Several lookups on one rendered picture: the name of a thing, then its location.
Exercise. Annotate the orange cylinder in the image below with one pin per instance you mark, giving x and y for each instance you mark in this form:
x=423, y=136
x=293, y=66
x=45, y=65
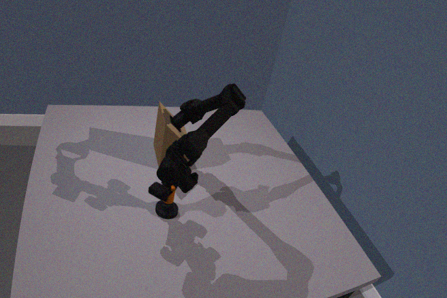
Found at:
x=171, y=197

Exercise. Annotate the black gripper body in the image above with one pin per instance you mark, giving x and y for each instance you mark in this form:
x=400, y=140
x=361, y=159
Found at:
x=161, y=191

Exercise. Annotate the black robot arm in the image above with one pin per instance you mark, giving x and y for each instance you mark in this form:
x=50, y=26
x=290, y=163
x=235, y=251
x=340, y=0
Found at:
x=193, y=143

